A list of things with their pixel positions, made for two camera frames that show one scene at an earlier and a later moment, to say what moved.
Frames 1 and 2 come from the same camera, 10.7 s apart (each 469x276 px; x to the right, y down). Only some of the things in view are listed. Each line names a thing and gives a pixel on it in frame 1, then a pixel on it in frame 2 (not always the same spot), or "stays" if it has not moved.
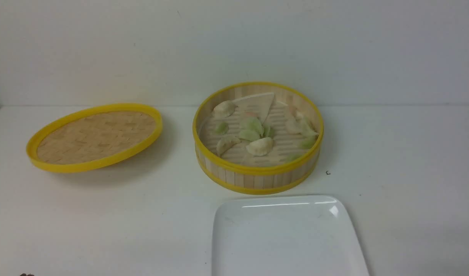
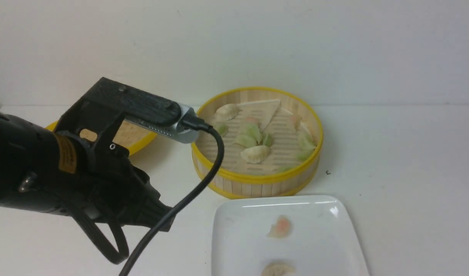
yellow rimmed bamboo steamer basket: x=258 y=138 stays
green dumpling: x=292 y=156 → x=283 y=168
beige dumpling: x=226 y=142 → x=278 y=269
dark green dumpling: x=269 y=132 → x=269 y=140
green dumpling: x=308 y=143 → x=301 y=155
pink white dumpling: x=293 y=120 → x=283 y=228
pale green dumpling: x=309 y=130 → x=305 y=142
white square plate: x=285 y=235 stays
